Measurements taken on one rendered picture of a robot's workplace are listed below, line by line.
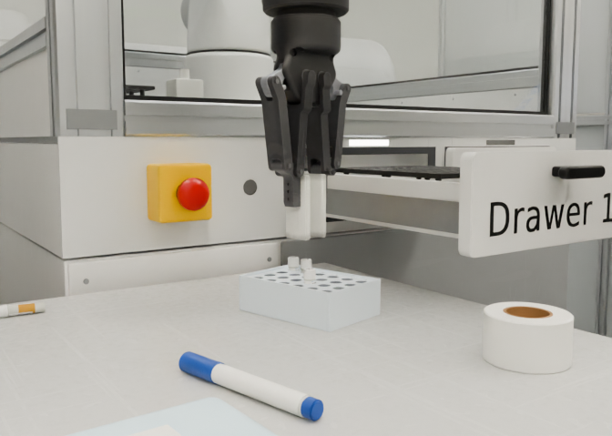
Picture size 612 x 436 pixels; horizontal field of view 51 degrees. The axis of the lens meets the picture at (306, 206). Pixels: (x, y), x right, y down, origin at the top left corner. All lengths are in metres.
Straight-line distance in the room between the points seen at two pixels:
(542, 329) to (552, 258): 0.88
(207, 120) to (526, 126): 0.67
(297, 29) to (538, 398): 0.41
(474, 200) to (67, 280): 0.48
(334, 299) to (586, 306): 2.36
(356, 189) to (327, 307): 0.27
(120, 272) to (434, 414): 0.50
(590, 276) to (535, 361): 2.36
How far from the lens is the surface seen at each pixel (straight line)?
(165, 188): 0.80
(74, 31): 0.83
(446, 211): 0.73
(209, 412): 0.34
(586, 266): 2.90
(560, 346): 0.55
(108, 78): 0.83
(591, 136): 2.85
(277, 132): 0.66
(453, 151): 1.13
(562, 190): 0.81
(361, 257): 1.03
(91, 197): 0.82
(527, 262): 1.34
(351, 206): 0.86
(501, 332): 0.54
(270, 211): 0.92
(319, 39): 0.68
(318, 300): 0.62
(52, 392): 0.51
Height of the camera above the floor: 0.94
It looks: 6 degrees down
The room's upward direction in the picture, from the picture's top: straight up
